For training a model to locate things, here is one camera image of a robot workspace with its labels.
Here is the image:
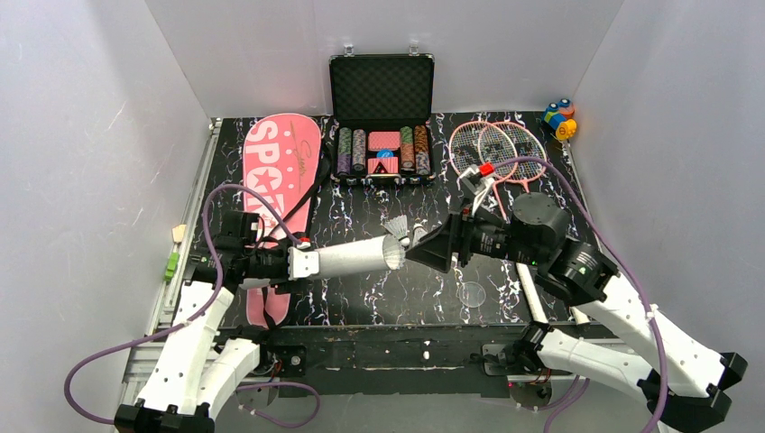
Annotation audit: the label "white shuttlecock tube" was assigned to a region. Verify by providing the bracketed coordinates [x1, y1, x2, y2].
[315, 235, 391, 279]

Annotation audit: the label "clear plastic tube lid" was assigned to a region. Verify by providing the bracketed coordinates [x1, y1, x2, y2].
[457, 281, 487, 309]

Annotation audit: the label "white shuttlecock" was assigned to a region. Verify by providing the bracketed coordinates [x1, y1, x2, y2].
[382, 215, 410, 247]
[411, 224, 428, 244]
[382, 235, 405, 271]

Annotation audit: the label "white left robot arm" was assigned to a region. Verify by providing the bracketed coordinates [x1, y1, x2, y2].
[114, 211, 296, 432]

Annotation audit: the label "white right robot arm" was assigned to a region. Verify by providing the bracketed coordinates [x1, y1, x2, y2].
[406, 166, 748, 432]

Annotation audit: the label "pink badminton racket right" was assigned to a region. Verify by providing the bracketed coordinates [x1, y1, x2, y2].
[477, 121, 590, 324]

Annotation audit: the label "pink badminton racket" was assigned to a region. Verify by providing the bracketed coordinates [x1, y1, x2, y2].
[477, 121, 590, 324]
[447, 121, 498, 199]

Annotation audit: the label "pink badminton racket left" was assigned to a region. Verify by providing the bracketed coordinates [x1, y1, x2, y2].
[447, 121, 498, 199]

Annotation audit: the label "beige wooden block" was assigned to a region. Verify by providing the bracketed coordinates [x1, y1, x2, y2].
[171, 225, 186, 244]

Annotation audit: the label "colourful toy blocks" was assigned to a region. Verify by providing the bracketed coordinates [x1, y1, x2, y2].
[542, 98, 578, 142]

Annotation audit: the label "pink racket bag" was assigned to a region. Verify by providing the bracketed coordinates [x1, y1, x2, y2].
[242, 113, 322, 327]

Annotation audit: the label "black poker chip case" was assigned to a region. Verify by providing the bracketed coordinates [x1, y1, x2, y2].
[328, 53, 435, 186]

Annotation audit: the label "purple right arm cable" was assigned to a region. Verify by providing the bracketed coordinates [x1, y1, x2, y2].
[490, 156, 669, 433]

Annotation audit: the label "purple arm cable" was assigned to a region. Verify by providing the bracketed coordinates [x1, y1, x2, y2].
[490, 156, 669, 433]
[63, 183, 322, 429]

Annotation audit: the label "green clip on rail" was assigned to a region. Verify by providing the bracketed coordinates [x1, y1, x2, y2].
[163, 252, 180, 282]

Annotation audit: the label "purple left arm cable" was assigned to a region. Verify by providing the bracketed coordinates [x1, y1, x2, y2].
[63, 183, 322, 429]

